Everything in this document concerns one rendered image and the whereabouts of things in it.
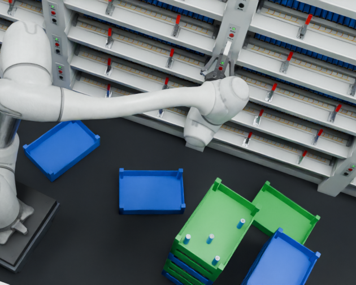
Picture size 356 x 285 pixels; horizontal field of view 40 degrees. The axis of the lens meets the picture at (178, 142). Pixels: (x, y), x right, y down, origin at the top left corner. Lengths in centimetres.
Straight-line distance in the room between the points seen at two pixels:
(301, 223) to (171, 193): 64
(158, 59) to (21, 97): 83
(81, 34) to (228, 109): 90
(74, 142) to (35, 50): 107
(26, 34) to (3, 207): 67
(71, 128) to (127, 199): 47
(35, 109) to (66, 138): 110
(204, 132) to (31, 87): 53
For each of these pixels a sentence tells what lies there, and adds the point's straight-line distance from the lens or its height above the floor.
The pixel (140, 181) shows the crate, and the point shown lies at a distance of 237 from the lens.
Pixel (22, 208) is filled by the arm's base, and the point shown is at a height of 26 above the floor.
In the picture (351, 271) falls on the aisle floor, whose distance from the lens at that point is 248.
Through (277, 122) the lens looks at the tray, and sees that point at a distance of 222.
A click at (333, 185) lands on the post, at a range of 250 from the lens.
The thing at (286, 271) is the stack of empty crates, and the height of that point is 16.
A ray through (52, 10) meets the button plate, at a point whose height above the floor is 67.
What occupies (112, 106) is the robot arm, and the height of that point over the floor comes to 94.
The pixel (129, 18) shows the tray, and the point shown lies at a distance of 195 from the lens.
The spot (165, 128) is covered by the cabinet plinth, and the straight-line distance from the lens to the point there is 248.
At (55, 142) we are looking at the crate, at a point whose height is 0.
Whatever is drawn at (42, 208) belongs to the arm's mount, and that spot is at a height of 24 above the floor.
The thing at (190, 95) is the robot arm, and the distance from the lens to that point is 142.
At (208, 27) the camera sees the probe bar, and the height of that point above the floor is 78.
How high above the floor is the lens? 214
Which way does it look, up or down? 59 degrees down
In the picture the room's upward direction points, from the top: 15 degrees clockwise
